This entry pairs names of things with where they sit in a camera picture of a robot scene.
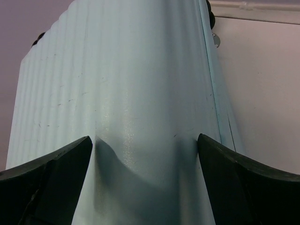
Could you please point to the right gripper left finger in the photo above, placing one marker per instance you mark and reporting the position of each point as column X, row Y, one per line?
column 46, row 190

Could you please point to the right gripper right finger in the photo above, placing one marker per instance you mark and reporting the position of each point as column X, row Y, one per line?
column 243, row 191

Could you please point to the metal rail table edge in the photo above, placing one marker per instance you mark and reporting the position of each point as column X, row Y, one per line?
column 274, row 11

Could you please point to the light blue hard-shell suitcase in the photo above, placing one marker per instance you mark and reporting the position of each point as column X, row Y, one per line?
column 142, row 79

